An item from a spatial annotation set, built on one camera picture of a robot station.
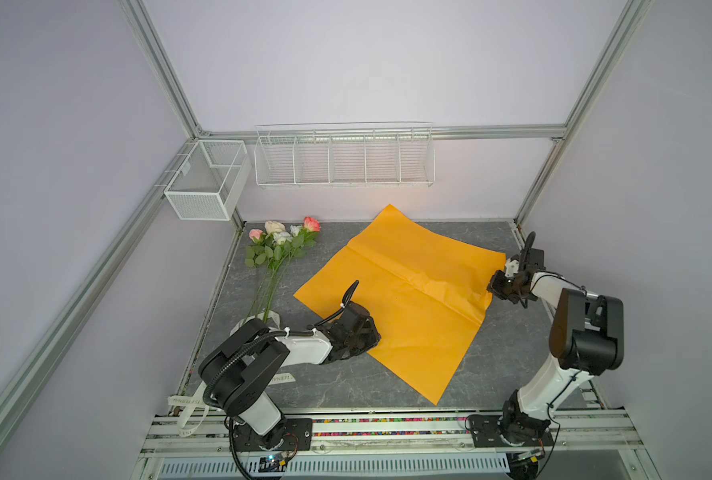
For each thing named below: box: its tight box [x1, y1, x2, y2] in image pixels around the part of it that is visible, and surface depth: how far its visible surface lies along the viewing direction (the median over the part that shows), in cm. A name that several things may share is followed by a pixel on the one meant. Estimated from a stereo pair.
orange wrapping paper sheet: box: [294, 204, 507, 405], surface depth 101 cm
